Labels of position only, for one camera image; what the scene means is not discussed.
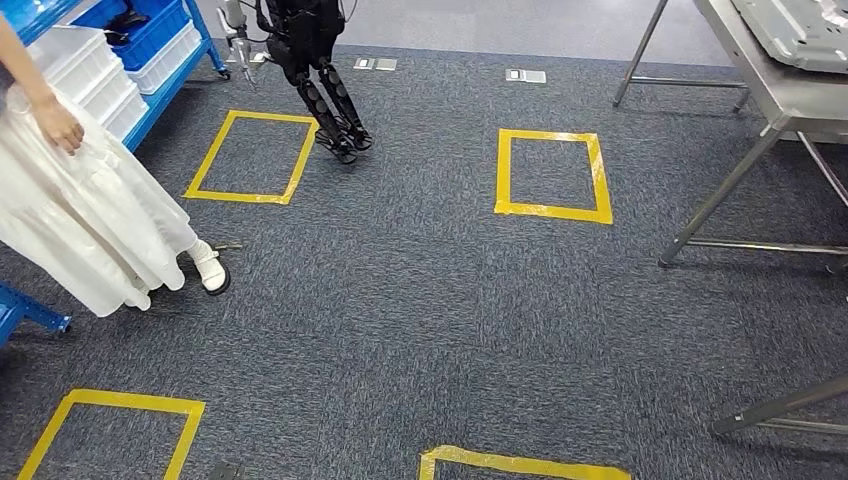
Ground person's hand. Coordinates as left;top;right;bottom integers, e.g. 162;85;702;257
29;94;86;157

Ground yellow floor tape square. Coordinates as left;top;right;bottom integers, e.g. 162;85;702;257
494;128;615;227
183;109;321;206
16;388;207;480
417;445;632;480

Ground black humanoid robot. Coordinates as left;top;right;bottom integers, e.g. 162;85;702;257
217;0;374;166

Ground small white storage bin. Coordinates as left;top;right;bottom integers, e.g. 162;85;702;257
125;23;203;96

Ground large white storage bin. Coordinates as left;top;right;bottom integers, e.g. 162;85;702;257
102;89;151;142
26;25;124;101
79;62;138;124

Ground small black plastic part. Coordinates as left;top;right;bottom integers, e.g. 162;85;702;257
104;7;151;48

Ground small blue storage bin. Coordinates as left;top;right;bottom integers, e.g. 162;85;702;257
69;0;193;73

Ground grey stamped metal panel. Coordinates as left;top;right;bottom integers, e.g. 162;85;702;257
731;0;848;75

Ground person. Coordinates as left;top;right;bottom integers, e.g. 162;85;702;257
0;13;232;319

